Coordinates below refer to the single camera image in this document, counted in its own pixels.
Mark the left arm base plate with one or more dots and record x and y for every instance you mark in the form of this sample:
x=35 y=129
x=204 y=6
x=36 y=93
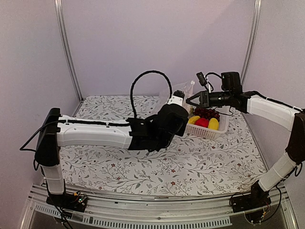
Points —
x=75 y=202

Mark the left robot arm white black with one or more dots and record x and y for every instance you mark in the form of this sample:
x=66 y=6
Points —
x=152 y=134

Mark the yellow banana toy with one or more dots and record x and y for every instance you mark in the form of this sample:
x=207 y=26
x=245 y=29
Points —
x=193 y=119

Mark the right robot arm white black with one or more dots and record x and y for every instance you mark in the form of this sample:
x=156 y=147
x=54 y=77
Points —
x=252 y=102

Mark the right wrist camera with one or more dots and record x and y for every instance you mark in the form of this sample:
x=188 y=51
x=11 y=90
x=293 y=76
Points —
x=203 y=80

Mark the clear zip top bag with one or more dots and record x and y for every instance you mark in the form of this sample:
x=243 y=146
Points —
x=186 y=88

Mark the front aluminium rail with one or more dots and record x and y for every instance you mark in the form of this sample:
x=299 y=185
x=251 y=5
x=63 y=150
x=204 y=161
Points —
x=111 y=210

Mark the dark red grapes toy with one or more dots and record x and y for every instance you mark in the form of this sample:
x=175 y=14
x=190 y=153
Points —
x=207 y=113

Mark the yellow lemon toy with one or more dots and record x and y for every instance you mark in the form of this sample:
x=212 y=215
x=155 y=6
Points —
x=213 y=124

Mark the aluminium frame post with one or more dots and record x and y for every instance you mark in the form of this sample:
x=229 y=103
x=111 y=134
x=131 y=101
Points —
x=252 y=38
x=66 y=48

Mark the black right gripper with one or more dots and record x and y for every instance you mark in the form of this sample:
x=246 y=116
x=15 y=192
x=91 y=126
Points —
x=204 y=99

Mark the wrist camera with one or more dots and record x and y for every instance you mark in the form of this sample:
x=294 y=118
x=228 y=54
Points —
x=203 y=80
x=177 y=98

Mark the left aluminium frame post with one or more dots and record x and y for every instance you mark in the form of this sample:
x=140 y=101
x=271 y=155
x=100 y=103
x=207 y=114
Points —
x=66 y=48

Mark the floral table cloth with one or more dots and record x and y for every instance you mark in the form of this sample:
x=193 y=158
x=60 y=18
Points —
x=191 y=166

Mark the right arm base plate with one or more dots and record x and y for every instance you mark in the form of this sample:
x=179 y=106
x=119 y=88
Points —
x=240 y=202

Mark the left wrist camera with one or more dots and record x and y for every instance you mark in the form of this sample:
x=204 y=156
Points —
x=177 y=98

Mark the red toy pepper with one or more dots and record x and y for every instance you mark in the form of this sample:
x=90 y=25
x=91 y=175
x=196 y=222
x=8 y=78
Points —
x=202 y=122

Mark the right aluminium frame post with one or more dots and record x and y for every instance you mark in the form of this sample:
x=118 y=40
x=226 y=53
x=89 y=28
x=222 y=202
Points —
x=252 y=38

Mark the white plastic basket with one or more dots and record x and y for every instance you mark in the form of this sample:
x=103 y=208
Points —
x=224 y=112

